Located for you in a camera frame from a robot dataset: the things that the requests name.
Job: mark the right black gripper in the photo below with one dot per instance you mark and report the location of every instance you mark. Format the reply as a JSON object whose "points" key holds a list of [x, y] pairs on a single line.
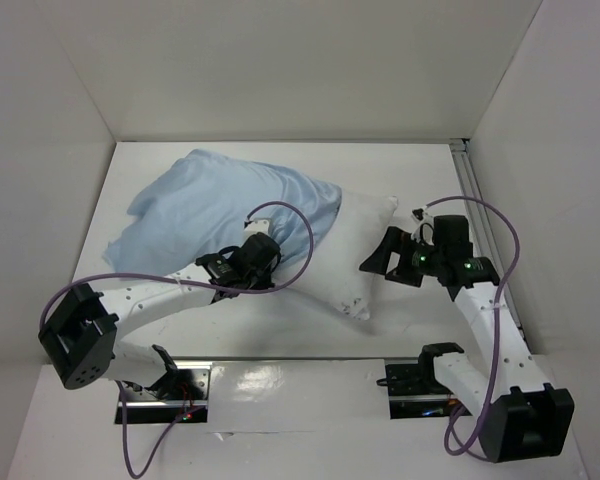
{"points": [[406, 261]]}

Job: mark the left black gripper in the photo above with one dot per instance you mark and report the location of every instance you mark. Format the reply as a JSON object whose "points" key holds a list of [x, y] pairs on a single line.
{"points": [[264, 281]]}

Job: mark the white pillow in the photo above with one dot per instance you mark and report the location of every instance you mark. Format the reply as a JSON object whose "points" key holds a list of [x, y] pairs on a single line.
{"points": [[333, 276]]}

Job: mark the light blue pillowcase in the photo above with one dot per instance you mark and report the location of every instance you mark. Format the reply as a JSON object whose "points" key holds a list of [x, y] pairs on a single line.
{"points": [[200, 204]]}

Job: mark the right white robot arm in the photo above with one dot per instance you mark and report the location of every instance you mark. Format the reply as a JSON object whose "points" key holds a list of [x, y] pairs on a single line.
{"points": [[519, 414]]}

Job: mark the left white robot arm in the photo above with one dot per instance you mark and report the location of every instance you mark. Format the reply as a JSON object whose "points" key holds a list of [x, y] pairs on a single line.
{"points": [[84, 336]]}

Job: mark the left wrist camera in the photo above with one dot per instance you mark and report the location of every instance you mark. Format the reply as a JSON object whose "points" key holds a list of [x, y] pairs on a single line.
{"points": [[258, 226]]}

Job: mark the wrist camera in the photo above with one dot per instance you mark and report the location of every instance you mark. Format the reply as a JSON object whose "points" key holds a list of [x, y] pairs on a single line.
{"points": [[424, 230], [258, 226]]}

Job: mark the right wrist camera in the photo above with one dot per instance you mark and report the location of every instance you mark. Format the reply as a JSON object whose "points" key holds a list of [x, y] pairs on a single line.
{"points": [[424, 230]]}

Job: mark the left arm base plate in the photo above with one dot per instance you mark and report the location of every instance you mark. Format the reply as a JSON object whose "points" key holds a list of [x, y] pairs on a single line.
{"points": [[186, 397]]}

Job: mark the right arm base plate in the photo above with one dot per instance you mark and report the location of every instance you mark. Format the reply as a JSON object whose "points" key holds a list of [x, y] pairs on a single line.
{"points": [[410, 396]]}

